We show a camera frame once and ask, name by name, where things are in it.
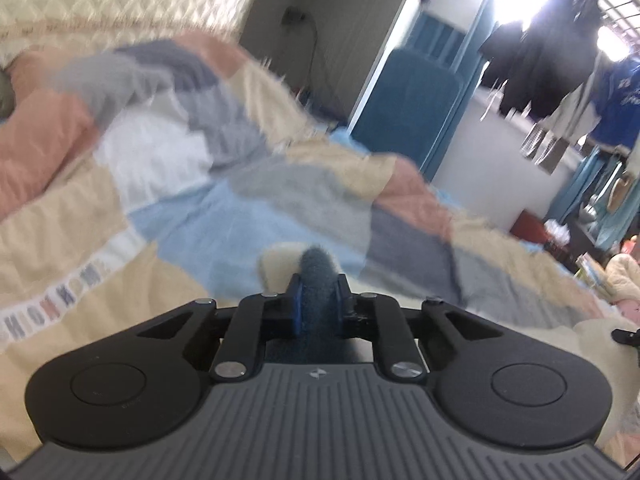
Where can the red storage box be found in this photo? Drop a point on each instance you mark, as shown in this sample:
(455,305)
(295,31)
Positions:
(530,228)

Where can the cream quilted headboard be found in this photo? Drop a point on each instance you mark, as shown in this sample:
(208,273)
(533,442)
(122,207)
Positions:
(93,25)

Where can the patchwork pastel bed quilt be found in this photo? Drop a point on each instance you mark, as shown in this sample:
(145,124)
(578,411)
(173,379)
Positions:
(140,178)

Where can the black hanging garment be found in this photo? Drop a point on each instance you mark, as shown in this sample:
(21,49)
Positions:
(538,66)

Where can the striped hanging cloth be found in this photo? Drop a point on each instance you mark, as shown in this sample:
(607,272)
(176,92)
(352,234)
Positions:
(544,148)

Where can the blue hanging jersey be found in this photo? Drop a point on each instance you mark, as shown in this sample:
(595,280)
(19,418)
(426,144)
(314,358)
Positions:
(615,98)

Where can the blue upholstered chair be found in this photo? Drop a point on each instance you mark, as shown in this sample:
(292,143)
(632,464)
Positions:
(410,108)

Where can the cream blue striped fleece sweater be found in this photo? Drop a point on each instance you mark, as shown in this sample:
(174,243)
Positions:
(318,343)

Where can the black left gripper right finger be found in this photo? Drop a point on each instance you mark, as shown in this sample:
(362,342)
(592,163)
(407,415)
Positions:
(380,320)

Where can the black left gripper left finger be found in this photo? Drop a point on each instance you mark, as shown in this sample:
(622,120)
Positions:
(257,320)

